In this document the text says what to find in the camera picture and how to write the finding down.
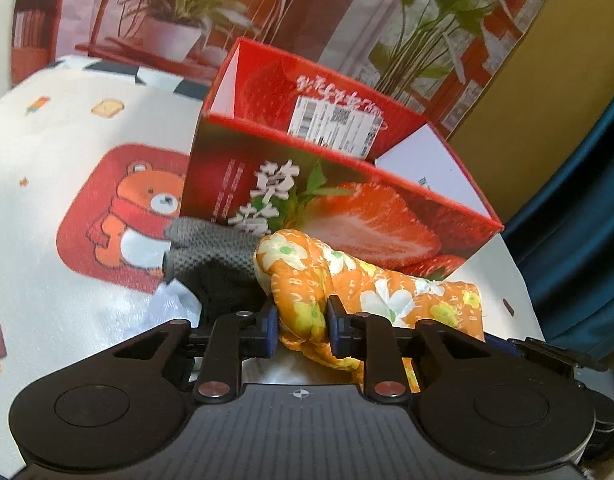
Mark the black cloth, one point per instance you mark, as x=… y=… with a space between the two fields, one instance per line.
x=222 y=295

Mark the orange floral cloth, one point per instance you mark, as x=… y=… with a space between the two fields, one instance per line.
x=367 y=285

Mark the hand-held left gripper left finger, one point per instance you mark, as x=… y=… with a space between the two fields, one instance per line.
x=270 y=326

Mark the red strawberry print box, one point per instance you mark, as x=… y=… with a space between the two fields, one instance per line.
x=337 y=210

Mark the wall poster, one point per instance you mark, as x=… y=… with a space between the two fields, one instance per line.
x=297 y=10

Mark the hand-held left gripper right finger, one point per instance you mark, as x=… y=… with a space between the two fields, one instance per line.
x=334 y=327

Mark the light blue cloth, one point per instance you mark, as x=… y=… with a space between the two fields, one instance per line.
x=167 y=305

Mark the grey knit glove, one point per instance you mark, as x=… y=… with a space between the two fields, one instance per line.
x=207 y=250

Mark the teal curtain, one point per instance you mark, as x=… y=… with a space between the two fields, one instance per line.
x=577 y=210

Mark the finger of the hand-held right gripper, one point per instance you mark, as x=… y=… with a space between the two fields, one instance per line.
x=552 y=352

